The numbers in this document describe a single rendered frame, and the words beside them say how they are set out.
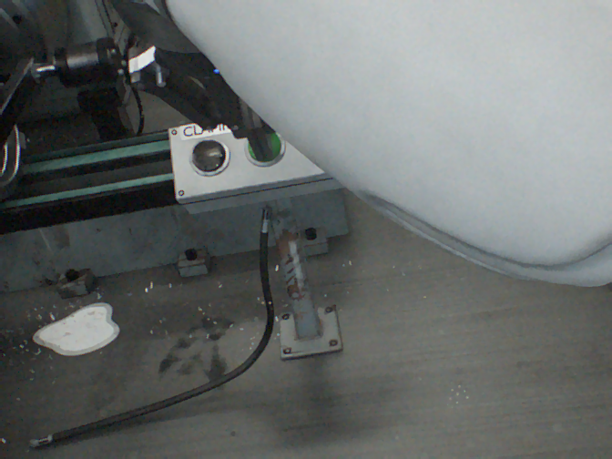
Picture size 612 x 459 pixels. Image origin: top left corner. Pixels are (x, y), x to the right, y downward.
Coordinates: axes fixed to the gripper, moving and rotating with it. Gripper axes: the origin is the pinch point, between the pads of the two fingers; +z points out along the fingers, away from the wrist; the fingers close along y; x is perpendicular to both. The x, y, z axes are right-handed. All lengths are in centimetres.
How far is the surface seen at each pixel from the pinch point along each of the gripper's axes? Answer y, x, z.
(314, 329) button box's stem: -0.8, 14.6, 24.1
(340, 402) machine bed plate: -2.4, 22.8, 20.1
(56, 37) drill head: 33, -39, 42
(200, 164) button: 5.7, 0.9, 3.5
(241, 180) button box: 2.4, 2.8, 4.3
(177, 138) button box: 7.7, -2.2, 4.3
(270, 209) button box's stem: 0.9, 4.1, 10.0
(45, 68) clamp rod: 31, -28, 31
